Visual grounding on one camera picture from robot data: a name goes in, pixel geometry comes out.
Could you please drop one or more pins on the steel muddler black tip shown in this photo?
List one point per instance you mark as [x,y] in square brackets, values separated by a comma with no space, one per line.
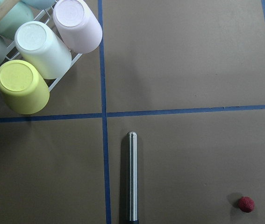
[129,180]

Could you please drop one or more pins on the red strawberry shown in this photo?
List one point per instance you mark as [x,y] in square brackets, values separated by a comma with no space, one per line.
[246,204]

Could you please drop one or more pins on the pink upturned cup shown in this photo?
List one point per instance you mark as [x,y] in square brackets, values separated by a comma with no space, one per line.
[77,25]

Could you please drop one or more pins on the yellow-green upturned cup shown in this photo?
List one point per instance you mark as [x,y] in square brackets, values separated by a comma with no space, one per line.
[22,87]

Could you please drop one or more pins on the white upturned cup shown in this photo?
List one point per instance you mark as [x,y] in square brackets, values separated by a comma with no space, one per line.
[42,48]

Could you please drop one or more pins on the blue upturned cup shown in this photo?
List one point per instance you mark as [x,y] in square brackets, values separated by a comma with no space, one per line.
[39,4]

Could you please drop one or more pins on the mint green upturned cup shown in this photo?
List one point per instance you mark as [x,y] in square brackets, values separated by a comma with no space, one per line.
[18,15]

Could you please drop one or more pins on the white wire cup rack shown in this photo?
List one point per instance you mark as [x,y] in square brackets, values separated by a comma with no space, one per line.
[45,16]

